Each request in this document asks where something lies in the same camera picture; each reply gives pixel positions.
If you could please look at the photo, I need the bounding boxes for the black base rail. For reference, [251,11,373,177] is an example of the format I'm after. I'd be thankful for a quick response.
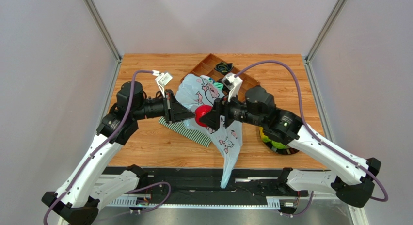
[110,168,316,210]

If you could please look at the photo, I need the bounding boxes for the yellow green mango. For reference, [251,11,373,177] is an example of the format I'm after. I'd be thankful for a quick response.
[259,127,271,143]

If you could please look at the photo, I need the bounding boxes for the teal white sock pair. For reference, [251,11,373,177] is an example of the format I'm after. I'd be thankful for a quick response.
[208,78,223,91]

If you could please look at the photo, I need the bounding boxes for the aluminium frame post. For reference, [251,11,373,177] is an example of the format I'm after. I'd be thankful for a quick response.
[305,0,348,62]
[83,0,122,62]

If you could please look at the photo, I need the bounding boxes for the right aluminium frame post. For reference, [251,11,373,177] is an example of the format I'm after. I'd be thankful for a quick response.
[305,0,348,62]

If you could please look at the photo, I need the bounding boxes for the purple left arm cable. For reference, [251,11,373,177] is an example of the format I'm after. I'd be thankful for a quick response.
[43,69,173,225]

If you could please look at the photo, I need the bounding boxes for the brown wooden divided tray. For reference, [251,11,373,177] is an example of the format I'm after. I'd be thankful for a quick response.
[187,53,260,102]

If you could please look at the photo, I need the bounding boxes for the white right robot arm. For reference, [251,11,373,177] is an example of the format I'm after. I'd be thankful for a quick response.
[195,86,381,208]

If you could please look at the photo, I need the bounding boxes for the black round plate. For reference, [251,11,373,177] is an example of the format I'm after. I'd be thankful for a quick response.
[264,142,300,155]

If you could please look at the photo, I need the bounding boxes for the green custard apple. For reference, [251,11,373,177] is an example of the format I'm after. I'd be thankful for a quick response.
[271,140,289,150]

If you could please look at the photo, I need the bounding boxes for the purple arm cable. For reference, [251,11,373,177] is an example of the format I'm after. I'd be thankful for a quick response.
[234,59,389,218]
[43,69,173,225]

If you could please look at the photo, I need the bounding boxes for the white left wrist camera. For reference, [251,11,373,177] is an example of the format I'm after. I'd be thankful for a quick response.
[152,70,173,97]

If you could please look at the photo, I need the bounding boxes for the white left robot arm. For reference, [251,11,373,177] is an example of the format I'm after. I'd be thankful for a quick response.
[42,81,195,225]

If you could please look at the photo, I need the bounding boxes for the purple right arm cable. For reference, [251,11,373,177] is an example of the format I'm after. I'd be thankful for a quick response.
[234,59,389,218]

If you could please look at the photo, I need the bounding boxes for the green white striped cloth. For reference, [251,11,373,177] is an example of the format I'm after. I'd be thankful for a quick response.
[159,117,212,147]

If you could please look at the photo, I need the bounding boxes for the light blue printed plastic bag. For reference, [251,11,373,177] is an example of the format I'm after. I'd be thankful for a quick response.
[175,74,243,189]

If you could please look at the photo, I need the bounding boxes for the left aluminium frame post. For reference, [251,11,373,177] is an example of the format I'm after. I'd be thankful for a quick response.
[83,0,122,62]

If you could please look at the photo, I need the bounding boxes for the red apple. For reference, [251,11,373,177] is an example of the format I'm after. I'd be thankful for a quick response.
[194,105,212,128]

